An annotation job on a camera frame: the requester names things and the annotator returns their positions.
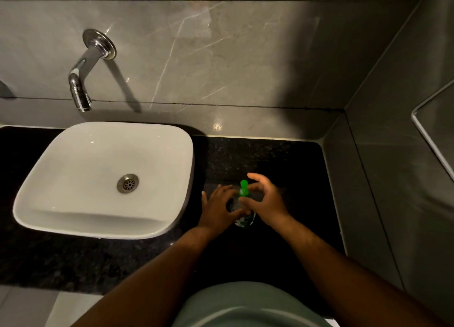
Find person's left hand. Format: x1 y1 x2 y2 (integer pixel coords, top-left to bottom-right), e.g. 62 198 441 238
197 184 249 239

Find person's right hand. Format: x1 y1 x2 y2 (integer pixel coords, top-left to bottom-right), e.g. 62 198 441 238
238 172 291 229

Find soap bottle with green pump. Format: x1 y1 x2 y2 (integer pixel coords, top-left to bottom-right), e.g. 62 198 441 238
227 179 257 229

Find person's left forearm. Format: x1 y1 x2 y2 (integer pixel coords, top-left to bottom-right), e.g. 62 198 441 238
70 227 218 327

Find person's right forearm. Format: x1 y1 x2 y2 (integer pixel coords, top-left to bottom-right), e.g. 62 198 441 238
273 215 448 327

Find metal sink drain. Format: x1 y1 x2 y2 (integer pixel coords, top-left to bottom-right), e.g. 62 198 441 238
117 174 140 194

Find grey-green shirt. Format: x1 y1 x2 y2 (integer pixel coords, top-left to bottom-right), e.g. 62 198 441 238
172 281 332 327

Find white ceramic sink basin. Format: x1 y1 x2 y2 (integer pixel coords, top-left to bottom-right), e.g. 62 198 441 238
13 121 195 240

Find chrome wall faucet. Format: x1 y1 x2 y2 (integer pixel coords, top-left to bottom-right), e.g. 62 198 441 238
68 28 117 113

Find metal towel rail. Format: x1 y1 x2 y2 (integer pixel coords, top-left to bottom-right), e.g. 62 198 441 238
411 78 454 182

